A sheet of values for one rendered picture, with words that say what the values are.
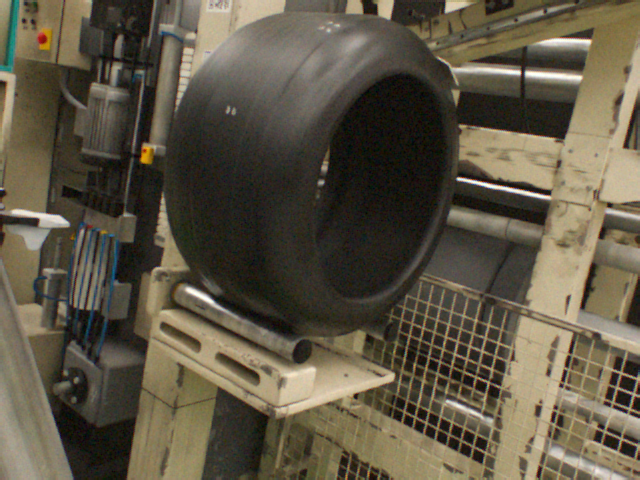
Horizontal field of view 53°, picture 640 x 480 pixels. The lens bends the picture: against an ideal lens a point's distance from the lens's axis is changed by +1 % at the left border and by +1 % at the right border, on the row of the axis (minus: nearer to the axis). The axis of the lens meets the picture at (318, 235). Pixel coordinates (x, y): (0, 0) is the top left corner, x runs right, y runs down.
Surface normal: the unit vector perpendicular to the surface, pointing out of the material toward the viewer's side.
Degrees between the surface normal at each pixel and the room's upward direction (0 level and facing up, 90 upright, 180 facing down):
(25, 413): 70
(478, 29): 90
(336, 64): 59
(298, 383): 90
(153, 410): 90
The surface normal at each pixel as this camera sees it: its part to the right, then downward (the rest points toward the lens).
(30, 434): 0.97, -0.14
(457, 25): -0.63, 0.00
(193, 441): 0.75, 0.24
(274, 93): -0.29, -0.32
